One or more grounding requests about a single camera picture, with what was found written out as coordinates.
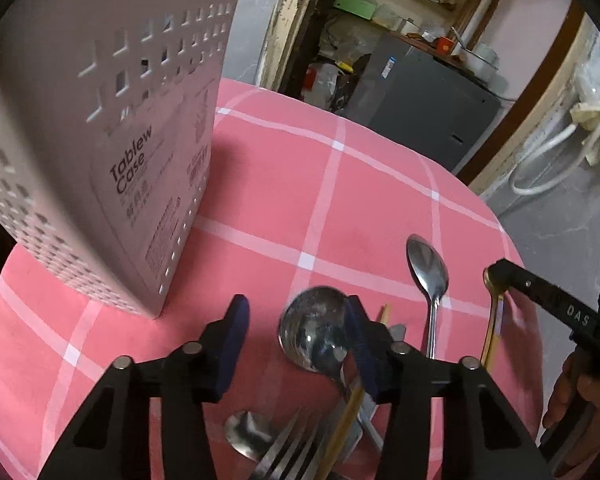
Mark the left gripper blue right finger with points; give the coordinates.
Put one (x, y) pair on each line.
(483, 437)

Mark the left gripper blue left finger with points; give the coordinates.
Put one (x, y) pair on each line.
(108, 437)

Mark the gold coloured spoon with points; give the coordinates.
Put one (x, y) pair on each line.
(494, 329)

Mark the wooden chopstick purple band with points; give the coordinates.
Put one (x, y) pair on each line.
(340, 433)

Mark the small steel teaspoon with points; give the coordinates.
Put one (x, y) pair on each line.
(431, 276)

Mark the steel fork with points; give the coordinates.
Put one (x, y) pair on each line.
(296, 452)

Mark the large round steel spoon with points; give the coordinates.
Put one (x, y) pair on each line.
(311, 334)

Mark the steel table knife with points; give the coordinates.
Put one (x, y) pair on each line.
(373, 363)

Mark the person's right hand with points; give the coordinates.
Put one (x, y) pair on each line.
(589, 389)

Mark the grey cabinet in doorway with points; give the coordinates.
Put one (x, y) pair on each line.
(413, 98)

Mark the steel pot on cabinet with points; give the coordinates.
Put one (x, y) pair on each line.
(482, 61)

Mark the pink checked tablecloth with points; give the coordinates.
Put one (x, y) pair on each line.
(297, 197)

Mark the red mug on cabinet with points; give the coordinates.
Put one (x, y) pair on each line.
(444, 45)

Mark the white perforated utensil holder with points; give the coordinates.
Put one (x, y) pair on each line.
(106, 118)

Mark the green box on shelf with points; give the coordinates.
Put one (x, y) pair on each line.
(364, 9)

